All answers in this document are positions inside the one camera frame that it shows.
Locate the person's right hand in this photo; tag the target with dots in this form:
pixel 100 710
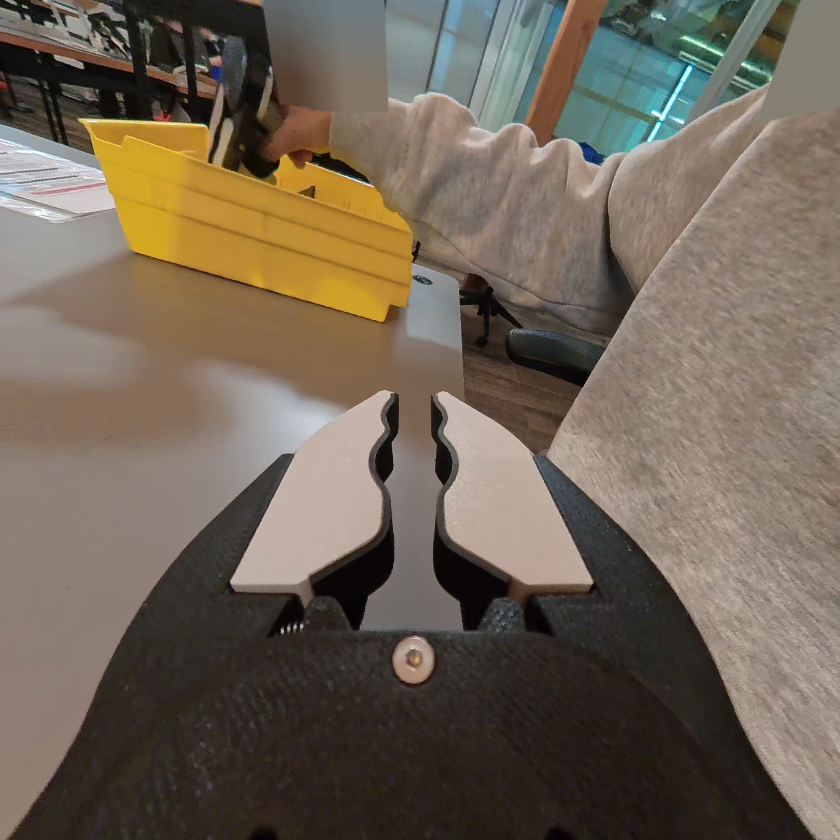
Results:
pixel 298 134

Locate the yellow plastic bin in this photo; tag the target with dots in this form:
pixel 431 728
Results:
pixel 262 226

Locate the black office chair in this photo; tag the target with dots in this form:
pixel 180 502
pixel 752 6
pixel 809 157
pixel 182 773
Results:
pixel 551 353

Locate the person's grey sweatshirt torso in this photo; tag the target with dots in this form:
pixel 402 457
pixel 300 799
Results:
pixel 722 426

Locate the person's right forearm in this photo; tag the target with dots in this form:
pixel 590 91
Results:
pixel 472 190

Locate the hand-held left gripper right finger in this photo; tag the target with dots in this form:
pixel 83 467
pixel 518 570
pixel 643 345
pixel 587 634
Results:
pixel 505 518

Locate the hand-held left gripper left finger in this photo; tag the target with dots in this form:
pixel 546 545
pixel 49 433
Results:
pixel 321 505

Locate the wooden post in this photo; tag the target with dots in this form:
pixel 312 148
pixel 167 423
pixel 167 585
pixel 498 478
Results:
pixel 564 62

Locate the wooden background table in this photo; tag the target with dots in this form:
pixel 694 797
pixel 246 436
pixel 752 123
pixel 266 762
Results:
pixel 98 62

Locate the laminated paper sheet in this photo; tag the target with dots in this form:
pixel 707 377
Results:
pixel 46 184

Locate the grey desk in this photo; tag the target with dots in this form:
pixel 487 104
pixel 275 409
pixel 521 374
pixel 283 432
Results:
pixel 131 407

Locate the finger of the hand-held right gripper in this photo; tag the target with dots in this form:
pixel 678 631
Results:
pixel 220 134

